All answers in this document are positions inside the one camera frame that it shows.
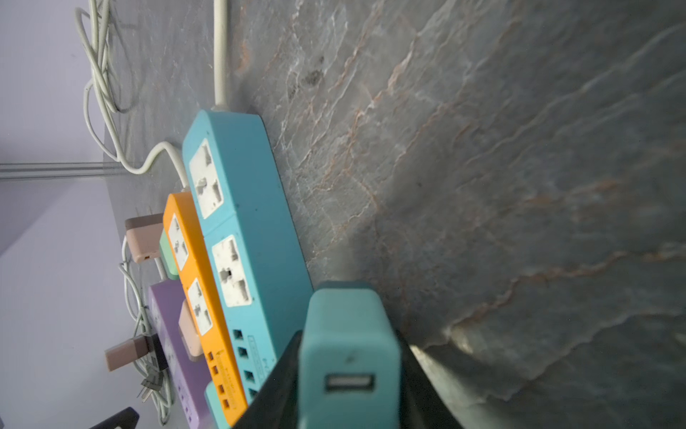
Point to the purple power strip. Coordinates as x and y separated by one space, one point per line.
189 378

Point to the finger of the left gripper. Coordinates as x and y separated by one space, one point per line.
126 419

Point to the pink plug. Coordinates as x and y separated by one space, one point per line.
188 333
143 235
126 352

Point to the black power strip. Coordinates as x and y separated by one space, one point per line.
156 349

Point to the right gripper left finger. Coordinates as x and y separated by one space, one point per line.
276 404

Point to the teal power strip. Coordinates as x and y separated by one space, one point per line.
251 240

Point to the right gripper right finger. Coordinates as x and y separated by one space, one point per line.
420 404

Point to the orange power strip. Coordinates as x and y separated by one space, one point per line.
185 237

